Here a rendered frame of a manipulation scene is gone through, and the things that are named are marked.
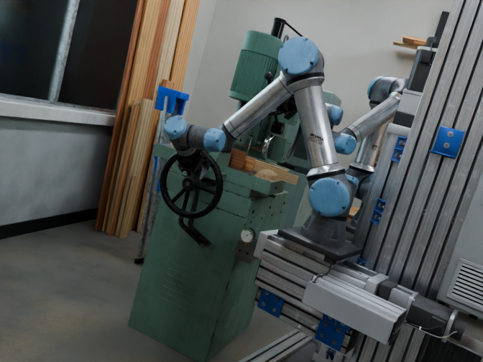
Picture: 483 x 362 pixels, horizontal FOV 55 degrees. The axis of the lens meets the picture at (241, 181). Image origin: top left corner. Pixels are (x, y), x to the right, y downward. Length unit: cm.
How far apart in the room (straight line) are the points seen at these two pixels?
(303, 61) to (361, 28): 314
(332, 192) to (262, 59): 95
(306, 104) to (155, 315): 135
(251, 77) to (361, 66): 241
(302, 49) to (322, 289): 69
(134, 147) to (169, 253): 144
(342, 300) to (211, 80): 363
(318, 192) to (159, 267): 111
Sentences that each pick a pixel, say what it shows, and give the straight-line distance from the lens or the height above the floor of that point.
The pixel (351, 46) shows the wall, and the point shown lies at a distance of 448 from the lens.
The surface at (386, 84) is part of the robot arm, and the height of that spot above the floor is 142.
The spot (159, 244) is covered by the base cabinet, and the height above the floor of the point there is 45.
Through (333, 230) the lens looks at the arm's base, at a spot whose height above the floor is 87.
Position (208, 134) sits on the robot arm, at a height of 105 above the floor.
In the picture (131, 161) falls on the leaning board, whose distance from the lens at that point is 351.
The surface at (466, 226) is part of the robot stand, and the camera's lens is 155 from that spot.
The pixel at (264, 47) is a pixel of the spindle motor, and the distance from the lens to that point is 213.
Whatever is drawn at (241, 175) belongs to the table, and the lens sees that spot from 202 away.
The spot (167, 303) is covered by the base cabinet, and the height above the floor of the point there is 20.
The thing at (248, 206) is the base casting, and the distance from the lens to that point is 201.
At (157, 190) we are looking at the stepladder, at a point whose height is 51.
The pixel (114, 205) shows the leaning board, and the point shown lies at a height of 23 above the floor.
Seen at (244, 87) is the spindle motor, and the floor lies 125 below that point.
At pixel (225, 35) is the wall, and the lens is 478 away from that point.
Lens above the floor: 116
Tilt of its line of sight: 8 degrees down
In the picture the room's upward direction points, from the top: 16 degrees clockwise
